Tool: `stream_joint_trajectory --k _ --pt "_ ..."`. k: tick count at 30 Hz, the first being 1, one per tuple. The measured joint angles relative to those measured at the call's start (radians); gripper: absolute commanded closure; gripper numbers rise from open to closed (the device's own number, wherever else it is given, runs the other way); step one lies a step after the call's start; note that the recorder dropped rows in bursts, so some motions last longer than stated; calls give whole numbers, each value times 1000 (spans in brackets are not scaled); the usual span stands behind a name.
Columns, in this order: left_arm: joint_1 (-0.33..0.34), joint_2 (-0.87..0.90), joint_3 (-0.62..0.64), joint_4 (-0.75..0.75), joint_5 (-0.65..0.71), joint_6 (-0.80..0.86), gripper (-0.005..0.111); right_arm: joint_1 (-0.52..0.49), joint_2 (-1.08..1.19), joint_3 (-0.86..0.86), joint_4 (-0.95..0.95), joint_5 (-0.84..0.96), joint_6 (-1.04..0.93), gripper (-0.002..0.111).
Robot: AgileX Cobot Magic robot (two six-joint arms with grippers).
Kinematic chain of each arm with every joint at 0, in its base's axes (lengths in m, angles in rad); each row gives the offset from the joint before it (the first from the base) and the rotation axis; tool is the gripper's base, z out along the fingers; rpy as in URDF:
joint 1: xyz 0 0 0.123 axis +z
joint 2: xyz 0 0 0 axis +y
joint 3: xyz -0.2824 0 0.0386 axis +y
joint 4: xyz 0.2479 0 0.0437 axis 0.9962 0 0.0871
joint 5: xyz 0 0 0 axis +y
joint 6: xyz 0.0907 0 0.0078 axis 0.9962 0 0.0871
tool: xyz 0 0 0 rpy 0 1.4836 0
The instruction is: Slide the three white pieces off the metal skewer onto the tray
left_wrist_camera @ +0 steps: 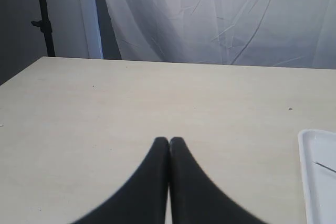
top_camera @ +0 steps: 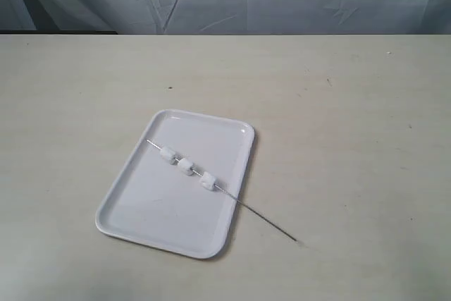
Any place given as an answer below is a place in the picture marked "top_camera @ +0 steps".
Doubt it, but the thin metal skewer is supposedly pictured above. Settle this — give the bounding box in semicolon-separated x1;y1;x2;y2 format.
145;138;301;245

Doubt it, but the white marshmallow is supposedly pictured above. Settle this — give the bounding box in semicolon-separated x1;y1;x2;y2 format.
199;171;216;191
159;147;177;165
177;158;194;176

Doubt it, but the white rectangular plastic tray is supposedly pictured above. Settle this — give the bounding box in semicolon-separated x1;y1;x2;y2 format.
95;109;254;259

